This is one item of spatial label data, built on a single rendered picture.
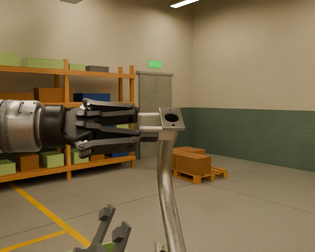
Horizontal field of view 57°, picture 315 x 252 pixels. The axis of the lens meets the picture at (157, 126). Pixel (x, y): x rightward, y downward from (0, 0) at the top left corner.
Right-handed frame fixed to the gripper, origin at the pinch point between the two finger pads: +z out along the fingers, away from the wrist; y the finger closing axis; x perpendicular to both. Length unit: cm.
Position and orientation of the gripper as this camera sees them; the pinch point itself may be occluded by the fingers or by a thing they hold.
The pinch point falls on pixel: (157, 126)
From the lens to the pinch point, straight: 54.0
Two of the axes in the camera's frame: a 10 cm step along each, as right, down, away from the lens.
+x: -1.2, 7.2, 6.9
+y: -1.2, -7.0, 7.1
